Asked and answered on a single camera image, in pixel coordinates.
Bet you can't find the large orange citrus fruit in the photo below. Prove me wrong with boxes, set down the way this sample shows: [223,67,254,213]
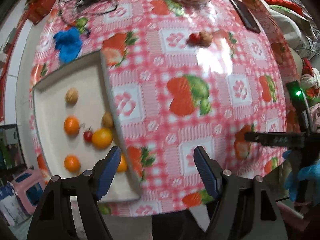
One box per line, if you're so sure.
[117,154,128,173]

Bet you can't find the small orange mandarin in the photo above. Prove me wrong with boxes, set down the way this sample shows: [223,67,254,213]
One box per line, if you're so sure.
[64,155,81,173]
[63,115,80,136]

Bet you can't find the orange citrus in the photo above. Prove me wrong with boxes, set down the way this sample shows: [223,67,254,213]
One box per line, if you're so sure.
[92,127,113,150]

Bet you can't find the red cherry tomato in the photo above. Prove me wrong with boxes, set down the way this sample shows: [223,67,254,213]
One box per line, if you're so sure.
[83,128,93,144]
[188,33,202,46]

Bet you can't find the papery husk physalis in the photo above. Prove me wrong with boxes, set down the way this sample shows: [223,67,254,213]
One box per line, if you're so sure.
[199,31,213,47]
[65,87,79,105]

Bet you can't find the blue gloved hand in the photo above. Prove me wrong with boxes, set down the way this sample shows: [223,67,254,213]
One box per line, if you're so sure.
[283,150,319,205]

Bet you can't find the white tray with grey rim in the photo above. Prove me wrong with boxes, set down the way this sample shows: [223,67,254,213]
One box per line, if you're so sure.
[32,50,141,203]

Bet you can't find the pink plastic stool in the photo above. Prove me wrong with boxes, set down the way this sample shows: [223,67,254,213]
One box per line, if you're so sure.
[11,169,46,215]

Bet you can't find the pink strawberry checked tablecloth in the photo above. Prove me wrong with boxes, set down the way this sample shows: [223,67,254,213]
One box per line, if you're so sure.
[29,0,298,217]

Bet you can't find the white bag on chair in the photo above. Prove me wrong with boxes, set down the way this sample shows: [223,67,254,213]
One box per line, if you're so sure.
[268,5,316,77]

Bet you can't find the dark smartphone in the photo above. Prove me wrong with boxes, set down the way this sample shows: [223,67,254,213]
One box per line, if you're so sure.
[229,0,261,34]

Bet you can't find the crumpled blue glove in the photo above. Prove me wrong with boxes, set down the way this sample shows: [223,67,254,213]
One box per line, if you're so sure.
[53,27,82,64]

